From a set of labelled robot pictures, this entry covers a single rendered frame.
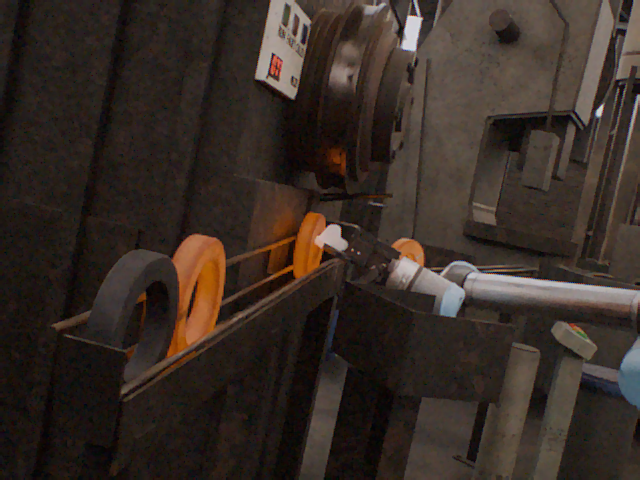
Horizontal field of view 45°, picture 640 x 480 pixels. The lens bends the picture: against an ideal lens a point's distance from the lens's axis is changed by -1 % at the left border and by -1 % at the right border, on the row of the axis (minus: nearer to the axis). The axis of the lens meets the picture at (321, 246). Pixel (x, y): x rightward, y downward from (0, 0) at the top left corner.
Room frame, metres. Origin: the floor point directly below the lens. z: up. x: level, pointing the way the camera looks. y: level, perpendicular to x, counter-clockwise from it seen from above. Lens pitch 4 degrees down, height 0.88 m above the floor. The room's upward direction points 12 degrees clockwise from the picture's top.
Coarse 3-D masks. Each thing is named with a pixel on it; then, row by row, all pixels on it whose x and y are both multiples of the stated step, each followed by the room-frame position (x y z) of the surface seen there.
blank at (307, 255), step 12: (312, 216) 1.78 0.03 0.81; (300, 228) 1.74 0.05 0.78; (312, 228) 1.74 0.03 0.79; (324, 228) 1.85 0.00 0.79; (300, 240) 1.73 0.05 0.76; (312, 240) 1.75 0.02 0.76; (300, 252) 1.73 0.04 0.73; (312, 252) 1.77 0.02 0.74; (300, 264) 1.74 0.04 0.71; (312, 264) 1.79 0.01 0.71; (312, 276) 1.82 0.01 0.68
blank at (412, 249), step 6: (402, 240) 2.39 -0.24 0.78; (408, 240) 2.39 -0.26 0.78; (396, 246) 2.37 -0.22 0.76; (402, 246) 2.37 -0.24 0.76; (408, 246) 2.39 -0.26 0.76; (414, 246) 2.41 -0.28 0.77; (420, 246) 2.43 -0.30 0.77; (402, 252) 2.38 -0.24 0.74; (408, 252) 2.40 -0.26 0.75; (414, 252) 2.42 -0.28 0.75; (420, 252) 2.44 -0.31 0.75; (408, 258) 2.44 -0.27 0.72; (414, 258) 2.42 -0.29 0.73; (420, 258) 2.44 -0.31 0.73; (420, 264) 2.45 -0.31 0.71
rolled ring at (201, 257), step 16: (192, 240) 1.05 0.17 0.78; (208, 240) 1.06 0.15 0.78; (176, 256) 1.02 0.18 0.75; (192, 256) 1.02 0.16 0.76; (208, 256) 1.06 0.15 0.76; (224, 256) 1.14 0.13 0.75; (192, 272) 1.01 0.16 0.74; (208, 272) 1.13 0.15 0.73; (224, 272) 1.15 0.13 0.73; (192, 288) 1.02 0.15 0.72; (208, 288) 1.14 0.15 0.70; (208, 304) 1.14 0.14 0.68; (176, 320) 0.99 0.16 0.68; (192, 320) 1.13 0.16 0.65; (208, 320) 1.13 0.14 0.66; (176, 336) 1.00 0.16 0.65; (192, 336) 1.11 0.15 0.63; (192, 352) 1.07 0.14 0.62
